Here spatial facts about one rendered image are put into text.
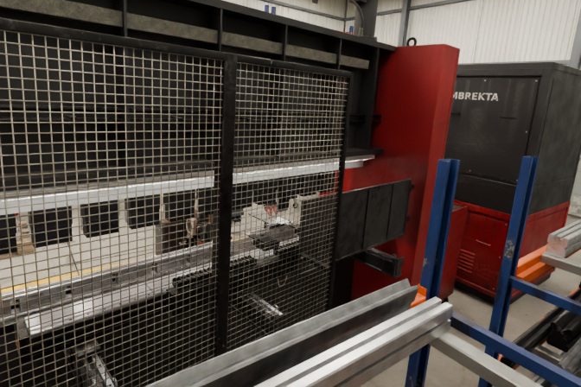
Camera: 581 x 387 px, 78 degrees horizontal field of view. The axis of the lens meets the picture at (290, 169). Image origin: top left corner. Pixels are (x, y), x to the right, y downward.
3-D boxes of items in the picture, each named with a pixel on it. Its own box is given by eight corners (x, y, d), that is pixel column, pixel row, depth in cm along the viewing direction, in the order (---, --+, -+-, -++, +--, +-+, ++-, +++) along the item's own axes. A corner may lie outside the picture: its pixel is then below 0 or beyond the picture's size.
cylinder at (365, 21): (360, 45, 278) (367, -22, 269) (388, 42, 260) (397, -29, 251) (331, 38, 256) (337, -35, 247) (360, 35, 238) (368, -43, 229)
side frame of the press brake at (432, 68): (340, 288, 369) (364, 53, 324) (418, 330, 308) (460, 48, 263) (323, 295, 352) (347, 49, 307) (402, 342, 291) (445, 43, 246)
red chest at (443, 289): (404, 282, 388) (417, 193, 368) (450, 304, 352) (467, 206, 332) (377, 298, 354) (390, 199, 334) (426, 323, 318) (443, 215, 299)
